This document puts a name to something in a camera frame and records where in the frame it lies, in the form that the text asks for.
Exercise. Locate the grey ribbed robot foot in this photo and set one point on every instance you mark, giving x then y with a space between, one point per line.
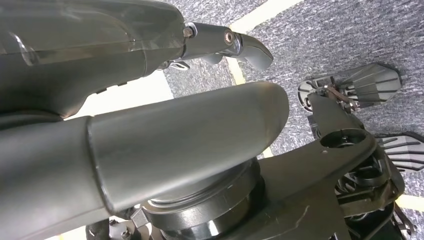
404 149
371 82

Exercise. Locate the black robot leg frame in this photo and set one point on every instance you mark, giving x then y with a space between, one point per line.
314 172

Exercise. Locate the yellow floor tape frame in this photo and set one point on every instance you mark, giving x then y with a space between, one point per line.
261 13

